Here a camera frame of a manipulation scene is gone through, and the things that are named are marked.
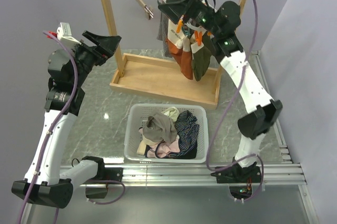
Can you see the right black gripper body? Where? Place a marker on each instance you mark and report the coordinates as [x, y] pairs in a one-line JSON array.
[[200, 14]]

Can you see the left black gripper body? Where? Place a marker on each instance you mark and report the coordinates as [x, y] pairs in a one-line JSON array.
[[87, 58]]

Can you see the olive green underwear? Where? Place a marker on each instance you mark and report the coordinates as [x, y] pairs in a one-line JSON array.
[[202, 50]]

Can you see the beige underwear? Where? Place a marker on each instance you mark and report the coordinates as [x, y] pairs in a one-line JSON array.
[[159, 127]]

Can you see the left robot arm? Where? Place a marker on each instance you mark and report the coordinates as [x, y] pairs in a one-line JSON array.
[[58, 108]]

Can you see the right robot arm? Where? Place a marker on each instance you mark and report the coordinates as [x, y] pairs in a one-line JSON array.
[[261, 109]]

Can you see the grey striped underwear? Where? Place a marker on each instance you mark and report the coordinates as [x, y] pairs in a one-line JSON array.
[[162, 34]]

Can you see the orange white underwear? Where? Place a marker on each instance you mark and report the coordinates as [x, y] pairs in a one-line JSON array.
[[179, 47]]

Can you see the pale yellow underwear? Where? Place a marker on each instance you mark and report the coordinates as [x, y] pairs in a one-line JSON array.
[[172, 112]]

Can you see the dark striped underwear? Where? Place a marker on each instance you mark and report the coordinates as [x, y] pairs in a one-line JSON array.
[[188, 131]]

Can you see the pink underwear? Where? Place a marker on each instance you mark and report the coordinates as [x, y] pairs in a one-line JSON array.
[[151, 149]]

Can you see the wooden clothes rack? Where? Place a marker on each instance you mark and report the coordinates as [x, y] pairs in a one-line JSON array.
[[160, 78]]

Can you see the white plastic laundry basket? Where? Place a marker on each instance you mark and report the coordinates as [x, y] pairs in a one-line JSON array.
[[137, 118]]

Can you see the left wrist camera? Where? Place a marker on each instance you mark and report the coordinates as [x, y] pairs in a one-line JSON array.
[[64, 35]]

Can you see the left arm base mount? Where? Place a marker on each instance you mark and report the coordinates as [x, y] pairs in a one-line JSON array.
[[110, 176]]

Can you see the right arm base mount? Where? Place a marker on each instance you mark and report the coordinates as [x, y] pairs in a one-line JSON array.
[[244, 183]]

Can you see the aluminium rail frame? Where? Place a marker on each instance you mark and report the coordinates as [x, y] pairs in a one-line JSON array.
[[113, 143]]

